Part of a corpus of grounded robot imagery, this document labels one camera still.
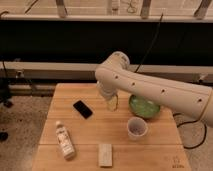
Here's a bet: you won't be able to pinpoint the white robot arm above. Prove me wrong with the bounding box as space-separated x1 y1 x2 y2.
95 51 213 127

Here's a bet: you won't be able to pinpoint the yellowish pusher end effector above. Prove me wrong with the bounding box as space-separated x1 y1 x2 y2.
107 95 118 111

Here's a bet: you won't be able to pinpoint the black smartphone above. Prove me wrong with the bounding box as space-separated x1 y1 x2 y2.
73 100 93 119

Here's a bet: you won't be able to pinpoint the green bowl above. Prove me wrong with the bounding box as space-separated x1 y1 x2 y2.
129 95 160 119

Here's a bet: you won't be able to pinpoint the white paper cup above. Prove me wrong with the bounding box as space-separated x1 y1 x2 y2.
127 117 148 141

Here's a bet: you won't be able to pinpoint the white rectangular block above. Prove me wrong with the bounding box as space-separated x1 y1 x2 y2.
98 144 113 167

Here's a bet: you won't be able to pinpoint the white plastic bottle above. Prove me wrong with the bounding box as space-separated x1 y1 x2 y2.
56 121 75 160

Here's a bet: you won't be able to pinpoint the black hanging cable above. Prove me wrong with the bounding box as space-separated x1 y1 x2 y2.
134 13 164 74

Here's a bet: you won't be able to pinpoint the grey metal rail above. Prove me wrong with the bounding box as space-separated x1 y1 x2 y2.
0 60 213 83

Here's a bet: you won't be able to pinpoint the black floor cables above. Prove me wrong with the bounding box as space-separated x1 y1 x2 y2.
173 112 208 150

